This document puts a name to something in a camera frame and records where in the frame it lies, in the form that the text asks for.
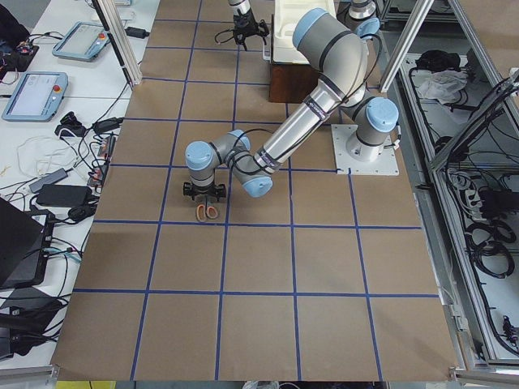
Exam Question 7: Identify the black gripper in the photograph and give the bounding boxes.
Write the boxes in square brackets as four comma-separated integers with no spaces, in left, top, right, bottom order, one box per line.
[182,182,226,206]
[233,14,268,51]

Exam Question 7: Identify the grey orange handled scissors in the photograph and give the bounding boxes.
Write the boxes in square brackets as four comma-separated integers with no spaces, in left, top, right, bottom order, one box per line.
[195,196,219,222]

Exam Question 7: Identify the dark wooden drawer box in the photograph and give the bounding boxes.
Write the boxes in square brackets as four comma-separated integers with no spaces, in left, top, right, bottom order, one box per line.
[268,62,320,104]

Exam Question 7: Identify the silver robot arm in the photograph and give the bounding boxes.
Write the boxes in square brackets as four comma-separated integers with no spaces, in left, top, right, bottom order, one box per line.
[228,0,269,50]
[182,8,399,199]

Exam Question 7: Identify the white plastic tray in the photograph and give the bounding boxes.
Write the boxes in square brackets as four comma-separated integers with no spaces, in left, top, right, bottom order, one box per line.
[272,0,336,65]

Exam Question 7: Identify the black power brick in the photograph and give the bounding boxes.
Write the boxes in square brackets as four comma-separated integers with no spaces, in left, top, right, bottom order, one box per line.
[36,184,92,207]

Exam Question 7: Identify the far blue teach pendant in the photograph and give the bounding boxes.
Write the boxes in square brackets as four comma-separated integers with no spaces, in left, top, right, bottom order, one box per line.
[52,22,109,62]

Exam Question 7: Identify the blue teach pendant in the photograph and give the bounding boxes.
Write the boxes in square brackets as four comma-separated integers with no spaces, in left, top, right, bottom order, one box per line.
[52,22,109,62]
[2,71,68,122]

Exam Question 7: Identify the black laptop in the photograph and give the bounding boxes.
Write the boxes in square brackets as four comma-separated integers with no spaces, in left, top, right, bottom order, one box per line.
[1,199,55,289]

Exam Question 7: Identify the near blue teach pendant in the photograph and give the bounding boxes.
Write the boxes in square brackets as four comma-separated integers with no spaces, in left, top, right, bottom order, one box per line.
[2,71,68,122]

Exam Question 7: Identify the white crumpled cloth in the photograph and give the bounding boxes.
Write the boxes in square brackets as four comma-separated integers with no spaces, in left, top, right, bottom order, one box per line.
[417,70,468,105]

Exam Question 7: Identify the aluminium frame post left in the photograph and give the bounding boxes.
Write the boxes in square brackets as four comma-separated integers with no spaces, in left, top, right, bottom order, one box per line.
[92,0,142,88]

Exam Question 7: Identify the aluminium frame post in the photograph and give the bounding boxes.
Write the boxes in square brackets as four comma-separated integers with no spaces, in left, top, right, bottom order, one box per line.
[92,0,142,88]
[379,0,434,93]

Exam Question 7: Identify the aluminium frame post right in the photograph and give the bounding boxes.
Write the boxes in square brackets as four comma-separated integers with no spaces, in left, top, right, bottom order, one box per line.
[379,0,434,93]

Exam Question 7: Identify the white cable coil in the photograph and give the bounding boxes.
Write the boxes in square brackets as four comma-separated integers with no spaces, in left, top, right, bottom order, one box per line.
[16,135,78,177]

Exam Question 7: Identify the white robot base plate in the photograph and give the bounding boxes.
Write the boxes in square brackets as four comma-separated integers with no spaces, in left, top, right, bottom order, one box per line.
[332,124,399,176]

